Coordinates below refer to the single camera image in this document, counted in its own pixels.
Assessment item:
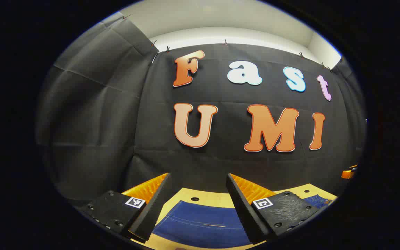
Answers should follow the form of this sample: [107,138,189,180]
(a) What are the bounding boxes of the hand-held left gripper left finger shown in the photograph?
[78,173,171,243]

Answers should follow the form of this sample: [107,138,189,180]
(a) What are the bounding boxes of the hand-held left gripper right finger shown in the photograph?
[226,173,320,245]

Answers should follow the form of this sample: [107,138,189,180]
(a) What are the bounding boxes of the blue jeans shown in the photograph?
[152,194,333,249]

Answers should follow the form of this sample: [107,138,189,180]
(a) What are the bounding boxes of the black backdrop cloth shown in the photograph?
[36,13,366,209]

